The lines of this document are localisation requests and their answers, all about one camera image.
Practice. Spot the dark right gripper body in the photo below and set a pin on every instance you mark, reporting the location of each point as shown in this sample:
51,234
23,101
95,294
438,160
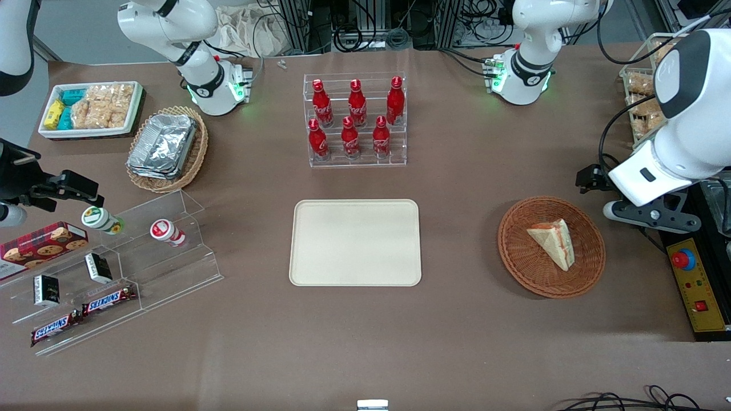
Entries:
16,178

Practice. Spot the triangular sandwich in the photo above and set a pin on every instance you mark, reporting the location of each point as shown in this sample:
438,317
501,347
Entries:
554,242

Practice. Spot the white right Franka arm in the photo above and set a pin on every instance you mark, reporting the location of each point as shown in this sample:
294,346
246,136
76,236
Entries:
200,74

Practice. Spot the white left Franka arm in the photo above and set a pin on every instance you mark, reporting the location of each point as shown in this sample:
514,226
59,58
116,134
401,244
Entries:
697,114

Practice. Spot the white rectangular snack tray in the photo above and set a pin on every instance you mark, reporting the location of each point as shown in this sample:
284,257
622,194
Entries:
91,133

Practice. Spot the brown round wicker basket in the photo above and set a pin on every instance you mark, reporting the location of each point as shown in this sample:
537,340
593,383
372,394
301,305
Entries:
525,257

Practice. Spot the light oval wicker basket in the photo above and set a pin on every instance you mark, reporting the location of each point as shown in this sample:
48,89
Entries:
199,151

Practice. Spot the beige rectangular tray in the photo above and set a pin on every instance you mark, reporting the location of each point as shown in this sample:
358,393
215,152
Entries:
354,242

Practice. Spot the green-lidded white drink bottle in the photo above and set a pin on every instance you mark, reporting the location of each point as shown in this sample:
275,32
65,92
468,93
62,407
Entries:
98,218

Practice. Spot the red tartan cookie box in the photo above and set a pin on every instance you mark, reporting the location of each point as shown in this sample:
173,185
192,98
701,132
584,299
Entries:
43,246

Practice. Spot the teal snack packet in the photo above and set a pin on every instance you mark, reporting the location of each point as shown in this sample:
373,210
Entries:
65,119
73,96

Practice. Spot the yellow snack packet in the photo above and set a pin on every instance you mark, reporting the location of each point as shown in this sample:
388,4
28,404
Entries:
53,115

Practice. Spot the small black white box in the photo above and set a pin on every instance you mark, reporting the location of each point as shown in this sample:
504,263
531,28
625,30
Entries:
47,290
98,268

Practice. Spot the clear metal-rimmed container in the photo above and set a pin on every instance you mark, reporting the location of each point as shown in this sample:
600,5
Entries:
721,205

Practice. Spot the clear bag of rice crackers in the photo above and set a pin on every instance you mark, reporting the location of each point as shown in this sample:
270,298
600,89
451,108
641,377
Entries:
103,105

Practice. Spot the red-lidded white drink bottle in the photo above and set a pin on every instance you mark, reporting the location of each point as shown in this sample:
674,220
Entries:
165,231

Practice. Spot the stacked aluminium foil trays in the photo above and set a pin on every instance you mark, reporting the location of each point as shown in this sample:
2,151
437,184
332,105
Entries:
163,145

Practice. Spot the Snickers chocolate bar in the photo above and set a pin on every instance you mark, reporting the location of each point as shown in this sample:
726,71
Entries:
108,300
54,329

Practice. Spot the clear acrylic stepped shelf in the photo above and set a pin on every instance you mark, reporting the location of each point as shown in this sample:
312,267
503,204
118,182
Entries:
171,268

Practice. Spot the yellow emergency stop box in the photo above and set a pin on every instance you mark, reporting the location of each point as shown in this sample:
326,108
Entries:
699,291

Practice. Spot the red cola bottle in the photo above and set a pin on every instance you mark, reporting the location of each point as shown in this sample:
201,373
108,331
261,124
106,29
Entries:
357,105
395,103
381,140
350,140
318,141
322,105

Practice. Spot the beige cloth bag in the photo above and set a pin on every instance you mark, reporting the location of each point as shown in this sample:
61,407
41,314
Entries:
251,31

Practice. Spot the clear acrylic bottle rack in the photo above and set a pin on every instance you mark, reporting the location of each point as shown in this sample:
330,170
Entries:
354,161

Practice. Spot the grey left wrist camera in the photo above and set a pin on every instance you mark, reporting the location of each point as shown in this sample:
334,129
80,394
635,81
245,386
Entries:
614,210

